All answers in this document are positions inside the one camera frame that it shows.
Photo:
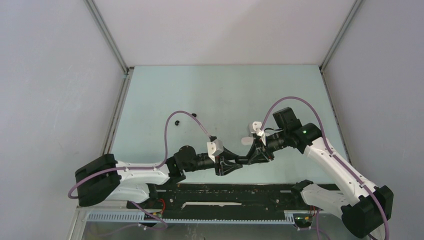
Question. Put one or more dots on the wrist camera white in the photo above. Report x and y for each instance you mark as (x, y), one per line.
(215, 148)
(256, 128)

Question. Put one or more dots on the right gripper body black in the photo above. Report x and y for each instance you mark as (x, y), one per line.
(272, 144)

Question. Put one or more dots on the left aluminium frame post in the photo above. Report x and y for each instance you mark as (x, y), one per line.
(106, 33)

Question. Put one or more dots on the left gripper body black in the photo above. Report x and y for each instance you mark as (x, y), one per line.
(218, 165)

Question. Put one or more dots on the black charging case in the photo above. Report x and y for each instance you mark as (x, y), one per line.
(242, 160)

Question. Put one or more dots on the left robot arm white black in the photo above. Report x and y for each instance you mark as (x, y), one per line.
(106, 179)

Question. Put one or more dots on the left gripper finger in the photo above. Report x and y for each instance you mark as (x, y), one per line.
(229, 155)
(228, 167)

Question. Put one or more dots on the white slotted cable duct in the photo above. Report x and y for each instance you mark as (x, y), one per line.
(139, 217)

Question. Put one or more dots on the aluminium frame post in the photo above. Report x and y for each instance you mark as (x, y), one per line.
(355, 8)
(106, 33)

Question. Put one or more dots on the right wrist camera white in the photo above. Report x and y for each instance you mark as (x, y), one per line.
(256, 128)

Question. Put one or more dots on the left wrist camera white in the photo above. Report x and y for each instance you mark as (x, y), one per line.
(215, 148)

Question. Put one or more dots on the right aluminium frame post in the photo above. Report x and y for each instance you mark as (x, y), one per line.
(355, 8)

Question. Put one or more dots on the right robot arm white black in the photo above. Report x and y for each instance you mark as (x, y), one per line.
(362, 206)

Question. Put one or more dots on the white charging case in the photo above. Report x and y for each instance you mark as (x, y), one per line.
(247, 141)

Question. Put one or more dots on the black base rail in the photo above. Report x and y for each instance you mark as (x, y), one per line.
(228, 201)

